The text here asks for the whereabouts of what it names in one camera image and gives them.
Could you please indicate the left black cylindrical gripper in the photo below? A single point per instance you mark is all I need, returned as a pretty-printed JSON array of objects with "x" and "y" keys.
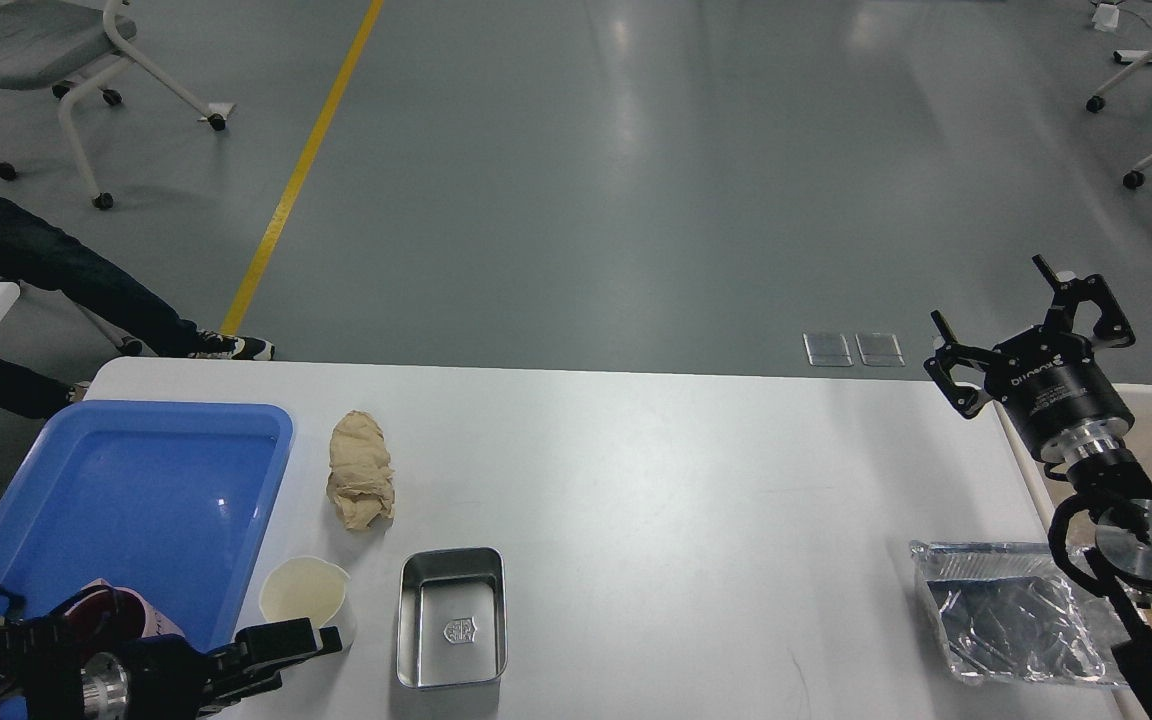
[{"x": 164, "y": 677}]

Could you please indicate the pink plastic mug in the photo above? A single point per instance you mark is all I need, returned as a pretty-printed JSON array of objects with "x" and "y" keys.
[{"x": 104, "y": 614}]

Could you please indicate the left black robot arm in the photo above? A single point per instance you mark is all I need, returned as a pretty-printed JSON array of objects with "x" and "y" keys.
[{"x": 59, "y": 673}]

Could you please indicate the right floor socket plate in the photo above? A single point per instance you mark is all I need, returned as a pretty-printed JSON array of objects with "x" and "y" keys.
[{"x": 880, "y": 349}]

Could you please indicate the crumpled beige cloth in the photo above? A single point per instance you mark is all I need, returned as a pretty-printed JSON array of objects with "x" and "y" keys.
[{"x": 360, "y": 480}]

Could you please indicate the aluminium foil tray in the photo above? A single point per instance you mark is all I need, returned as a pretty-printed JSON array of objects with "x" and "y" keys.
[{"x": 1004, "y": 613}]

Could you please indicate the right black cylindrical gripper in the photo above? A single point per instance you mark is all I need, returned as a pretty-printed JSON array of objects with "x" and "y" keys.
[{"x": 1066, "y": 395}]

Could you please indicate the floor socket plate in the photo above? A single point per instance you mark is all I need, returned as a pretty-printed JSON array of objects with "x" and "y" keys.
[
  {"x": 827, "y": 349},
  {"x": 880, "y": 349}
]

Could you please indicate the rectangular steel container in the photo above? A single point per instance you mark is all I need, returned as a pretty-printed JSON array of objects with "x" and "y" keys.
[{"x": 452, "y": 619}]

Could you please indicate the white floor power adapter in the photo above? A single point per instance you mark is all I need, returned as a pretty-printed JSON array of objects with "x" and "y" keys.
[{"x": 1105, "y": 17}]

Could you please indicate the cream white cup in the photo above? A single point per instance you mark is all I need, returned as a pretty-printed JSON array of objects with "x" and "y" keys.
[{"x": 312, "y": 588}]

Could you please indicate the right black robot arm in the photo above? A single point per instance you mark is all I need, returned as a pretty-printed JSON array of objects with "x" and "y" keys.
[{"x": 1101, "y": 536}]

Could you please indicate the left floor socket plate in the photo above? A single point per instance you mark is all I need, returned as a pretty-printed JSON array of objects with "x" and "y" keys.
[{"x": 827, "y": 349}]

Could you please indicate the seated person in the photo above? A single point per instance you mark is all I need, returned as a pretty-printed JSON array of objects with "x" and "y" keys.
[{"x": 35, "y": 252}]

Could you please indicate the grey office chair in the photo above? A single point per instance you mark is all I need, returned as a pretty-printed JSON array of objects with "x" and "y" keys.
[{"x": 52, "y": 43}]

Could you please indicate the blue plastic tray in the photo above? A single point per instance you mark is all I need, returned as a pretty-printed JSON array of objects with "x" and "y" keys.
[{"x": 171, "y": 500}]

